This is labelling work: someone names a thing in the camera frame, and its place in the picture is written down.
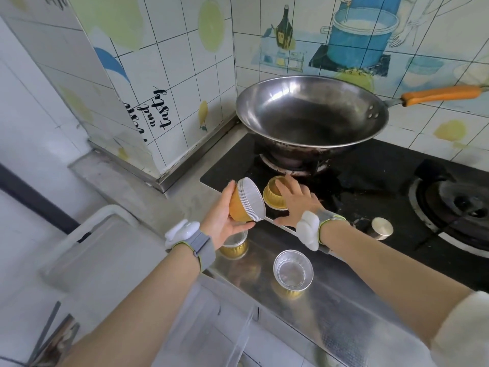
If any person's white right sleeve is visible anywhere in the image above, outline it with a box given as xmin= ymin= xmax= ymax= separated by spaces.
xmin=430 ymin=290 xmax=489 ymax=367

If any person's right hand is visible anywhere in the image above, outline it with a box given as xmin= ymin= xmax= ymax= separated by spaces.
xmin=273 ymin=174 xmax=325 ymax=228

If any person's left forearm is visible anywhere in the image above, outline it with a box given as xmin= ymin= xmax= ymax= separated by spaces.
xmin=57 ymin=244 xmax=202 ymax=367

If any white left wrist tracker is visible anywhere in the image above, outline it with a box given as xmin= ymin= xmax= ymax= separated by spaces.
xmin=165 ymin=219 xmax=217 ymax=273

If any uncovered black stove burner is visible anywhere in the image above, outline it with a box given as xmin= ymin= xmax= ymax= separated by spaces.
xmin=406 ymin=160 xmax=489 ymax=258

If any steel wok with orange handle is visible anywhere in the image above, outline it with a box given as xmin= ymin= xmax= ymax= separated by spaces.
xmin=235 ymin=75 xmax=489 ymax=167

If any white wrist tracker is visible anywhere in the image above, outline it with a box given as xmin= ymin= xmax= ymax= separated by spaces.
xmin=165 ymin=219 xmax=217 ymax=273
xmin=295 ymin=208 xmax=349 ymax=256

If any brass stove knob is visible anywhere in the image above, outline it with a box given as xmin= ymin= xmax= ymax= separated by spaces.
xmin=366 ymin=217 xmax=394 ymax=241

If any person's left hand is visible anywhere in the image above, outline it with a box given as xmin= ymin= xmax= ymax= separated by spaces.
xmin=198 ymin=180 xmax=256 ymax=252

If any stove burner under wok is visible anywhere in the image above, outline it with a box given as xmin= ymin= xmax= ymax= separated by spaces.
xmin=259 ymin=150 xmax=333 ymax=177

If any white right wrist tracker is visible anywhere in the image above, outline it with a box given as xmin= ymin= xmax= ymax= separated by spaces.
xmin=295 ymin=208 xmax=349 ymax=256

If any clear plastic storage box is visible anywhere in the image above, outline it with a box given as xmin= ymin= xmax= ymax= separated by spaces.
xmin=151 ymin=277 xmax=260 ymax=367

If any person's right forearm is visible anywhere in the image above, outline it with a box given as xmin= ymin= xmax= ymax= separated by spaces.
xmin=319 ymin=221 xmax=474 ymax=347

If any white box lid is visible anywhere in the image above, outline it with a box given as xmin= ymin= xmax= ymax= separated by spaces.
xmin=40 ymin=204 xmax=171 ymax=297

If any black glass gas stove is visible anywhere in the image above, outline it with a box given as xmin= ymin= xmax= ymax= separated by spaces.
xmin=200 ymin=133 xmax=489 ymax=293

